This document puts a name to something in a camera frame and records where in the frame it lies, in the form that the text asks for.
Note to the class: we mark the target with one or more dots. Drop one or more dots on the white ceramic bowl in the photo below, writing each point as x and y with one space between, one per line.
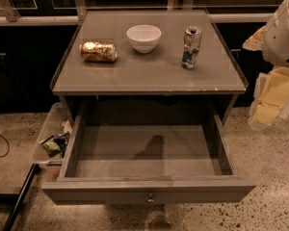
144 38

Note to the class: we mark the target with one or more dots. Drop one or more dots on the dark blue snack bag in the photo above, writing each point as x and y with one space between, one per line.
62 140

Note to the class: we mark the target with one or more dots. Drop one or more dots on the black floor rail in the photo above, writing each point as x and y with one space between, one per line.
34 169

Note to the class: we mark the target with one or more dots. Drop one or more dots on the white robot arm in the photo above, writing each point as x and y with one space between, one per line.
271 92

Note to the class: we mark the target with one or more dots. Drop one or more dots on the grey top drawer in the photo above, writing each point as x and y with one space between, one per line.
141 152

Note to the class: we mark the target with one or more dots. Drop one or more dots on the blue silver upright can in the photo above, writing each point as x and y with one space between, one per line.
192 40

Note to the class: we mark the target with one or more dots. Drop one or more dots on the gold crushed soda can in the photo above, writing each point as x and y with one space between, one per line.
98 51

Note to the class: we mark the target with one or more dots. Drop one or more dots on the grey drawer cabinet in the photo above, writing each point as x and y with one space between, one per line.
158 72

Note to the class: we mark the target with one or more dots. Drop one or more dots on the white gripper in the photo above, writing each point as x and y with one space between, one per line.
281 39

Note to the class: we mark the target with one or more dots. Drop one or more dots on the clear plastic bin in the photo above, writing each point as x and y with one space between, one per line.
55 124

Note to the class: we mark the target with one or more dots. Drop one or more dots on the green snack bag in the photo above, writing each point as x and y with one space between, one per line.
51 147

